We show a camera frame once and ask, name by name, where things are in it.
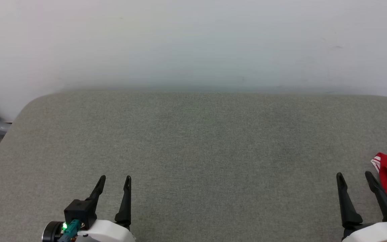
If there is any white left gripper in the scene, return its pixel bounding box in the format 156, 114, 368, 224
74, 175, 136, 242

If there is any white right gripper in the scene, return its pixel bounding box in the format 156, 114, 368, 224
336, 171, 387, 242

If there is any black round knob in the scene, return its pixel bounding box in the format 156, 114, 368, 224
42, 221, 65, 242

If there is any grey fabric sofa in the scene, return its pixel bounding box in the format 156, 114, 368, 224
0, 89, 387, 242

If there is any green cable connector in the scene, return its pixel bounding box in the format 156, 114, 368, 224
58, 220, 82, 242

